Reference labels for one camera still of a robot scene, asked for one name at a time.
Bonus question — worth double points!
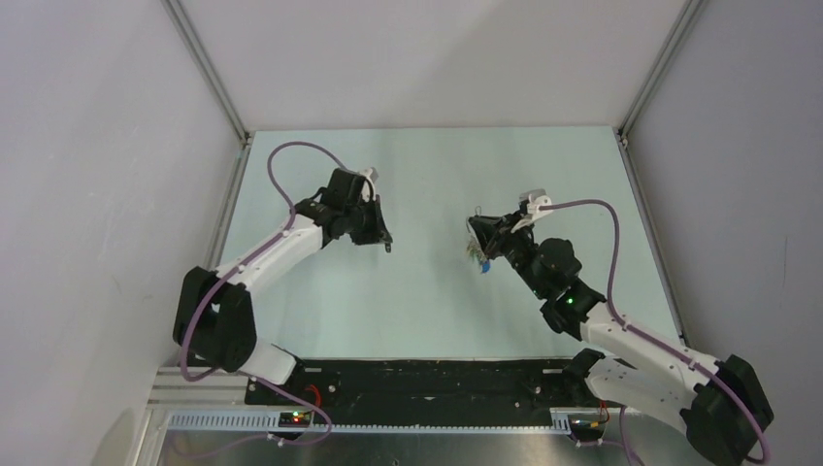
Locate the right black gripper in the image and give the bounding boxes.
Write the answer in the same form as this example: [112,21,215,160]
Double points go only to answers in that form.
[470,209,548,298]

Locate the keyring with coloured keys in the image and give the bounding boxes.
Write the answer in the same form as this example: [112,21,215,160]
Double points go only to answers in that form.
[466,206,497,274]

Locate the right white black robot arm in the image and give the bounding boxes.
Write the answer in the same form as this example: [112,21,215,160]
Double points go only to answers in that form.
[467,214,774,465]

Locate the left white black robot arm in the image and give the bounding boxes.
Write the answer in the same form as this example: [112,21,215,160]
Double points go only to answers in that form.
[172,167,393,405]

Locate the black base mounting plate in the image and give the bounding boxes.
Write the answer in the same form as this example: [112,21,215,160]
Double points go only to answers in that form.
[244,357,693,428]

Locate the right controller board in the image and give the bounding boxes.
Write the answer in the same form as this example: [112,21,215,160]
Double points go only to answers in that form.
[570,418,609,431]

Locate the controller board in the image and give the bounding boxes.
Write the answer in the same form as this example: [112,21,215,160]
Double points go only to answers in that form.
[570,418,609,431]
[277,411,313,429]

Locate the left controller board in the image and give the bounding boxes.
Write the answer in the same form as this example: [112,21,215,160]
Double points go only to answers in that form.
[277,411,313,429]

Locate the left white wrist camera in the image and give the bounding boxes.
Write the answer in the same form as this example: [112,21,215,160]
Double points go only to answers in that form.
[357,167,379,202]

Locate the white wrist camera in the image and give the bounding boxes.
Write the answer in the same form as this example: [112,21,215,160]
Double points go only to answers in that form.
[510,188,553,233]
[357,167,379,202]

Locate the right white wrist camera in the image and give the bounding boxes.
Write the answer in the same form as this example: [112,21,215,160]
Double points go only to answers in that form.
[510,188,553,233]

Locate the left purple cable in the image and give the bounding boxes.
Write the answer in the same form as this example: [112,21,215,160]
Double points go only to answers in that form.
[179,141,348,445]

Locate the purple cable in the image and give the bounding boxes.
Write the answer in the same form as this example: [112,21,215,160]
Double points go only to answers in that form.
[179,141,348,445]
[537,197,773,466]

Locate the left aluminium corner post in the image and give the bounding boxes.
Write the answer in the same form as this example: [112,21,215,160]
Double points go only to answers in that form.
[160,0,249,148]

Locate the aluminium corner post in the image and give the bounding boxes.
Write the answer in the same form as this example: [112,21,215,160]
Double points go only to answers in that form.
[617,0,708,140]
[160,0,249,148]

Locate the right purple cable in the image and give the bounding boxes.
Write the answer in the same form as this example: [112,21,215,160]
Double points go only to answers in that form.
[537,197,773,466]

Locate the aluminium frame rail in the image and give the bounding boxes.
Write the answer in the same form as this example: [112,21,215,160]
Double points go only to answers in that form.
[146,366,731,433]

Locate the right aluminium corner post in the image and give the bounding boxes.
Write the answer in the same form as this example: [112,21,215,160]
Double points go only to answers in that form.
[617,0,708,140]

